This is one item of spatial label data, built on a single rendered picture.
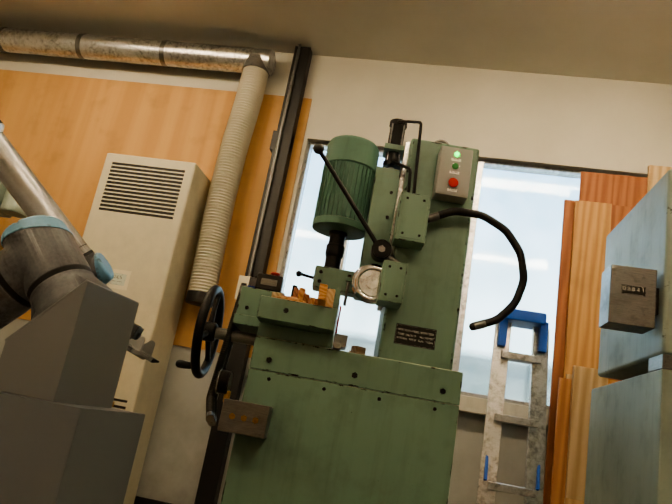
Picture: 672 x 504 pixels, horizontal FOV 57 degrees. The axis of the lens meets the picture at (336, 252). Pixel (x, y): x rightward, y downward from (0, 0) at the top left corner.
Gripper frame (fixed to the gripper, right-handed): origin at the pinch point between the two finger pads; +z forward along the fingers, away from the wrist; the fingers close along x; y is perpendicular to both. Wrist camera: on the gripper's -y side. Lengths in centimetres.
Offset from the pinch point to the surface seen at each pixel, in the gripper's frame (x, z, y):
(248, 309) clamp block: -7.2, 18.6, 28.1
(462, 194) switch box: -19, 58, 89
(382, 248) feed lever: -18, 45, 62
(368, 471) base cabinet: -24, 71, 6
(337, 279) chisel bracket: -5, 37, 50
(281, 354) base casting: -23.6, 36.1, 20.7
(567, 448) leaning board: 88, 152, 54
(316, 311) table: -30, 39, 35
